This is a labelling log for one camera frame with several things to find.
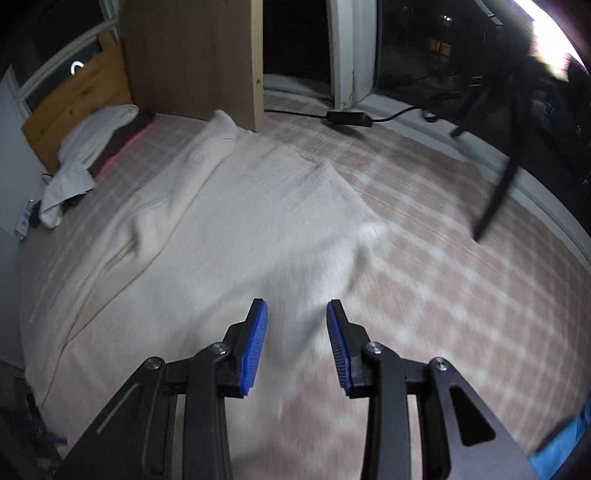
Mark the yellow wooden headboard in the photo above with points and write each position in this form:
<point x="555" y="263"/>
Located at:
<point x="78" y="101"/>

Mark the light blue garment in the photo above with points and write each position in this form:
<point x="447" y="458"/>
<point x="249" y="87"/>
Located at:
<point x="558" y="452"/>

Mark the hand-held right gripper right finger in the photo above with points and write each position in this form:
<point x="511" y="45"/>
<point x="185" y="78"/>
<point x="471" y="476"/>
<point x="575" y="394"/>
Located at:
<point x="339" y="350"/>

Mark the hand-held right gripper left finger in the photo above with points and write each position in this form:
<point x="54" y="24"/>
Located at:
<point x="256" y="350"/>

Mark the pink cloth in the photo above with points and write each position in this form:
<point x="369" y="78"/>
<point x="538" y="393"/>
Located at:
<point x="124" y="147"/>

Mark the cream knit sweater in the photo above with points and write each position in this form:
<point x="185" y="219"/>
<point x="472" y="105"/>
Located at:
<point x="207" y="230"/>

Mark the white window frame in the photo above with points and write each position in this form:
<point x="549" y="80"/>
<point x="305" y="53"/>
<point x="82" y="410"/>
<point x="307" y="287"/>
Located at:
<point x="60" y="57"/>

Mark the light wooden cabinet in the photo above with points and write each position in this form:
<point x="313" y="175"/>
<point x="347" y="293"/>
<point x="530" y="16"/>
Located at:
<point x="184" y="60"/>

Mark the dark brown cloth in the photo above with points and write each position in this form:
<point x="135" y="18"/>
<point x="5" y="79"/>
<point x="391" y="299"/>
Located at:
<point x="141" y="121"/>

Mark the black power adapter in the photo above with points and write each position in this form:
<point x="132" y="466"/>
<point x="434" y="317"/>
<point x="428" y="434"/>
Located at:
<point x="348" y="118"/>

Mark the white cloth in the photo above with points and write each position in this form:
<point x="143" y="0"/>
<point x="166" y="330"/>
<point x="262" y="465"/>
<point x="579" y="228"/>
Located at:
<point x="92" y="134"/>

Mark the white power strip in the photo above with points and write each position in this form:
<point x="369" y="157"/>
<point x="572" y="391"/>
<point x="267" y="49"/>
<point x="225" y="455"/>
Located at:
<point x="25" y="221"/>

